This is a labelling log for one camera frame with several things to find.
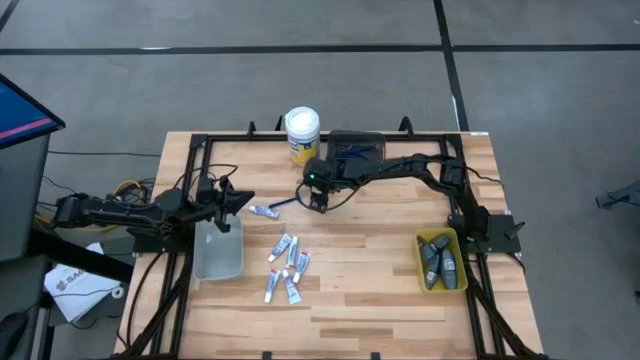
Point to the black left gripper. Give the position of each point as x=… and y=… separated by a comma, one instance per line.
x=220, y=200

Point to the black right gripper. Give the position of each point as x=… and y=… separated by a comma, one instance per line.
x=320, y=172

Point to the small white toothpaste tube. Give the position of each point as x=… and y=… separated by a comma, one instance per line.
x=302, y=266
x=272, y=286
x=292, y=289
x=280, y=247
x=293, y=251
x=264, y=212

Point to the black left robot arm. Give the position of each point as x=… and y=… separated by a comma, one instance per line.
x=125, y=215

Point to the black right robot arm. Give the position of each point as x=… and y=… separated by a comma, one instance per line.
x=400, y=167

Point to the translucent white plastic bin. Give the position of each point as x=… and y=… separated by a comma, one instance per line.
x=217, y=255

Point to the dark grey plastic bin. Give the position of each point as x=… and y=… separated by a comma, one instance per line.
x=335, y=140

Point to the yellow white wipes canister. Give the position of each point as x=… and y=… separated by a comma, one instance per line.
x=302, y=135

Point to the yellow plastic bin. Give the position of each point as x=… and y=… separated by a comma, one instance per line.
x=462, y=260

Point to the black floor beam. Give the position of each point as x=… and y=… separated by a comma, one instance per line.
x=75, y=255

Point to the white label sticker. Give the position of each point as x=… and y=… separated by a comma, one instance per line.
x=479, y=133

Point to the white paper sheet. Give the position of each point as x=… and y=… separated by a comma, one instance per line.
x=75, y=295

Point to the grey cabinet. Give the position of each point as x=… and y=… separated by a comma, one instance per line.
x=20, y=200

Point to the monitor with blue screen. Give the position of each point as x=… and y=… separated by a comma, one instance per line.
x=25, y=112

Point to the grey chair base leg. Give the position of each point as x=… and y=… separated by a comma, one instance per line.
x=622, y=196

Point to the black metal table frame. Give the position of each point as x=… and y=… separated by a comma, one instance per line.
x=240, y=136

